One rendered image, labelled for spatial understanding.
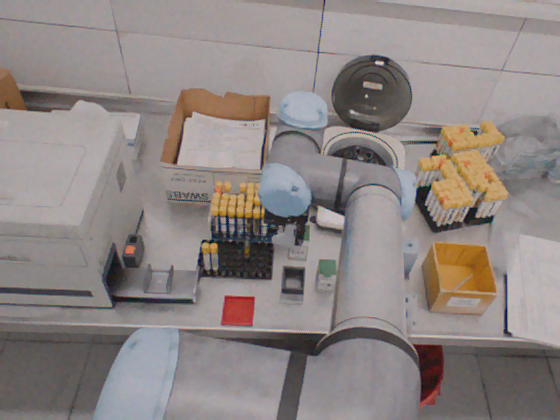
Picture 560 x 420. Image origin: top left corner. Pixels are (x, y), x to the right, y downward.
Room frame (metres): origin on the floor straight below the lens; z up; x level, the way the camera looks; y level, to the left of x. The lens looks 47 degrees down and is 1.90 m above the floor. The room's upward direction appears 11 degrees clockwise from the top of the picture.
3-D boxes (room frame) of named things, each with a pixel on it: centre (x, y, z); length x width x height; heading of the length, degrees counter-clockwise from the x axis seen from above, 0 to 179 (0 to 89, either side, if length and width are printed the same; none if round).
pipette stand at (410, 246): (0.70, -0.17, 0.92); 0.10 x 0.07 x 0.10; 95
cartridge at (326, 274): (0.62, -0.02, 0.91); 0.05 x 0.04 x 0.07; 10
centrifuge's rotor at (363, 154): (0.93, -0.05, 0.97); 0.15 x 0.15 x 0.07
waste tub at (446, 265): (0.67, -0.33, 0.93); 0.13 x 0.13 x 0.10; 9
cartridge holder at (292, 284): (0.59, 0.05, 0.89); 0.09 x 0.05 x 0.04; 8
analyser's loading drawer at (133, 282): (0.51, 0.35, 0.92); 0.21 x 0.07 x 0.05; 100
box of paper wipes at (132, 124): (0.91, 0.66, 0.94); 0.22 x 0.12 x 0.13; 104
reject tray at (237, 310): (0.50, 0.15, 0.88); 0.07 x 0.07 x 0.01; 10
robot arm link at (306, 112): (0.58, 0.07, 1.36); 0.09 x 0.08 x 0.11; 1
